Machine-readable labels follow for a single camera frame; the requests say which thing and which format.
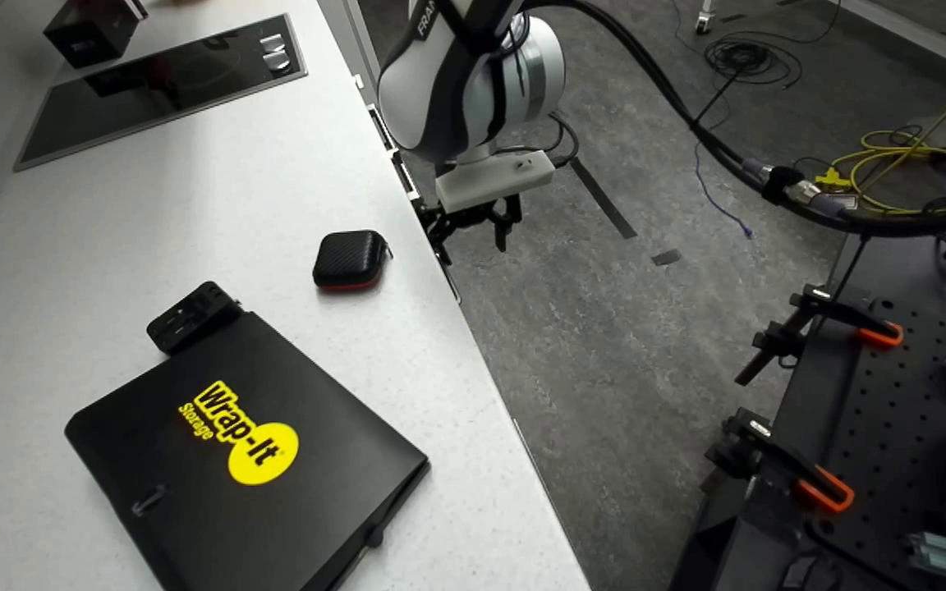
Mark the black cube box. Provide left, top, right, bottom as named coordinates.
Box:
left=42, top=0, right=150, bottom=74

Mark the black box with yellow label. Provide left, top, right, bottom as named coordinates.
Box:
left=62, top=310, right=432, bottom=591

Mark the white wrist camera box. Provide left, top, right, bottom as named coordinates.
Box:
left=430, top=147, right=558, bottom=217

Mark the yellow cable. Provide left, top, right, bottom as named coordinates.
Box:
left=813, top=51, right=946, bottom=222

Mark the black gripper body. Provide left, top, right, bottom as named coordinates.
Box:
left=437, top=192, right=525, bottom=238

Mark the small black zip pouch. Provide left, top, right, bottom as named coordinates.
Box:
left=308, top=227, right=395, bottom=297

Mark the black glass cooktop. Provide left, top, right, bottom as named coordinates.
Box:
left=13, top=11, right=308, bottom=173

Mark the black perforated breadboard table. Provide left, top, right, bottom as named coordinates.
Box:
left=665, top=227, right=946, bottom=591

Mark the thick black cable bundle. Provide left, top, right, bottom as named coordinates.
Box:
left=523, top=0, right=946, bottom=240

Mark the coiled black cable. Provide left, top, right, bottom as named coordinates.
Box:
left=698, top=31, right=803, bottom=93

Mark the small black device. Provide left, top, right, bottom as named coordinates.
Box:
left=143, top=281, right=242, bottom=356

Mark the black clamp with orange handle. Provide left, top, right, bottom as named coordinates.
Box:
left=706, top=408, right=860, bottom=518
left=731, top=282, right=910, bottom=388

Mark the blue cable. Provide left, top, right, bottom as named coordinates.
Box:
left=694, top=143, right=757, bottom=242

